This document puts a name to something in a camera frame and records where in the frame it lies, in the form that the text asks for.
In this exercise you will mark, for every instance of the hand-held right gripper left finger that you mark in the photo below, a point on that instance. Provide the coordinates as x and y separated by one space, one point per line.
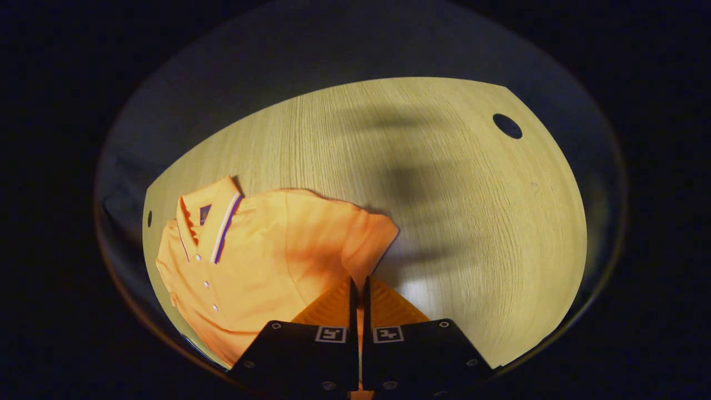
311 355

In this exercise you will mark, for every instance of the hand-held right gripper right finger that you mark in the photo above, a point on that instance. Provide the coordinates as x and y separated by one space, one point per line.
416 355

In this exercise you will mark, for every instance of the orange T-shirt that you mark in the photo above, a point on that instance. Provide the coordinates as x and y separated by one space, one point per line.
261 261

